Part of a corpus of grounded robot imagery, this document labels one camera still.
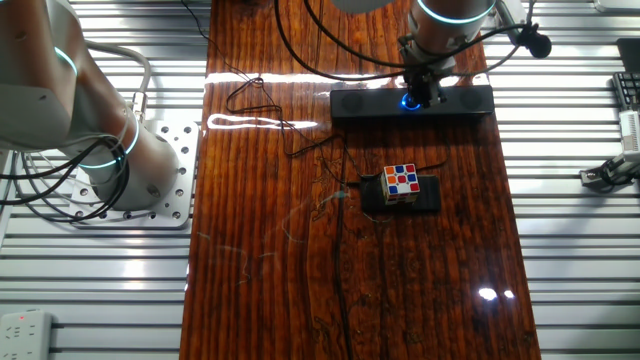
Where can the black computer keyboard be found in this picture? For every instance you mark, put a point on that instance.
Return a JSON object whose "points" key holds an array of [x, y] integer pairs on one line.
{"points": [[629, 90]]}

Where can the grey flat device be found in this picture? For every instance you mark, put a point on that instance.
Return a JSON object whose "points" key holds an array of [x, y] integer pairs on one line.
{"points": [[617, 5]]}

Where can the silver white depth camera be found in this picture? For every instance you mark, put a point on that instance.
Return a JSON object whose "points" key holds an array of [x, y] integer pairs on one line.
{"points": [[631, 132]]}

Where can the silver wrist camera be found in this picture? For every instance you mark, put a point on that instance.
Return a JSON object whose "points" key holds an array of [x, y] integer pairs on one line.
{"points": [[507, 17]]}

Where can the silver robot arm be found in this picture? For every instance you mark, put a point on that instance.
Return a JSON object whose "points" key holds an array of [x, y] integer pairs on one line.
{"points": [[50, 100]]}

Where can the silver robot mounting plate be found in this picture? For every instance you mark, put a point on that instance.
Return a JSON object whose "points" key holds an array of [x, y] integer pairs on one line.
{"points": [[175, 150]]}

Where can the Rubik's cube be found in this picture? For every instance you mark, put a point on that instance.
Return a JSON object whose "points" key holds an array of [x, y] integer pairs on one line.
{"points": [[400, 182]]}

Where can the black speaker bar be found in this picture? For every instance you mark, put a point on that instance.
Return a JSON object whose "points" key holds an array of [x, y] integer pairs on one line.
{"points": [[360, 102]]}

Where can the small grey bracket camera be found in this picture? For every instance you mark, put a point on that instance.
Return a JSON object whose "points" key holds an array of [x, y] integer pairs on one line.
{"points": [[600, 176]]}

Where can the white power strip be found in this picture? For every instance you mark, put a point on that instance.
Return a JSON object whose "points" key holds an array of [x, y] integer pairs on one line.
{"points": [[25, 335]]}

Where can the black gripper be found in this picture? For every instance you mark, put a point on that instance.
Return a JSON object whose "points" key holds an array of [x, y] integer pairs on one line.
{"points": [[424, 80]]}

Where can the round speaker volume knob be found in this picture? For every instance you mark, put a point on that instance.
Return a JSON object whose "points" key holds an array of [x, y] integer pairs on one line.
{"points": [[407, 103]]}

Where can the black flat panel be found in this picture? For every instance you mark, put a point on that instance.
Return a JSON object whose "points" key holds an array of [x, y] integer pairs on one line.
{"points": [[631, 55]]}

